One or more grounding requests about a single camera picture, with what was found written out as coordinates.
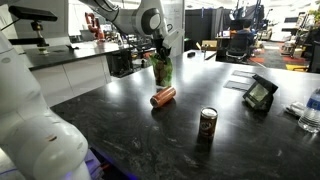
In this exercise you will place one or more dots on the small black object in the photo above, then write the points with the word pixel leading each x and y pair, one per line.
pixel 191 54

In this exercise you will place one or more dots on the green snack packet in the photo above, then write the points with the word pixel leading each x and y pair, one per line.
pixel 162 72

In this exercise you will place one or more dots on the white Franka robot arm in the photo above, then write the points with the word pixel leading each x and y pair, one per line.
pixel 30 133

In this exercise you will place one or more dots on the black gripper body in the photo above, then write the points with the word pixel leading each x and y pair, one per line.
pixel 160 42

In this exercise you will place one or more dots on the seated person in blue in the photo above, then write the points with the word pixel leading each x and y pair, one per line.
pixel 246 31

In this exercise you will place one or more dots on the red robot arm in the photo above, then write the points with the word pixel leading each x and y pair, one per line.
pixel 94 25

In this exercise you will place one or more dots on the black camera on stand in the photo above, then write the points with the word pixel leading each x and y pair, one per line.
pixel 33 15

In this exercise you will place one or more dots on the cardboard box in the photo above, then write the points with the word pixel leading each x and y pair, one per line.
pixel 209 45

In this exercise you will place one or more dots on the brown root beer can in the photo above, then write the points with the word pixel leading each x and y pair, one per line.
pixel 208 122

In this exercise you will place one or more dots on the black mesh office chair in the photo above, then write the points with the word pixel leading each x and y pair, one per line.
pixel 237 46

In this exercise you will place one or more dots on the clear plastic water bottle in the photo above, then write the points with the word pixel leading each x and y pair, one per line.
pixel 310 113

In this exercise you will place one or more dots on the white crumpled wrapper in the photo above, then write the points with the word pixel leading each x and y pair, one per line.
pixel 295 108

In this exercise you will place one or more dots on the orange soda can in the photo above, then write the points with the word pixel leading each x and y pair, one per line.
pixel 162 97

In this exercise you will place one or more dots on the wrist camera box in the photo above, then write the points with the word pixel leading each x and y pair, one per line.
pixel 174 37

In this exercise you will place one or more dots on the white cabinet with dark top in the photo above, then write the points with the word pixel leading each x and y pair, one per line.
pixel 73 73

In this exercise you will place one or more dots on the black small display stand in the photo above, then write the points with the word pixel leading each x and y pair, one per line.
pixel 260 93

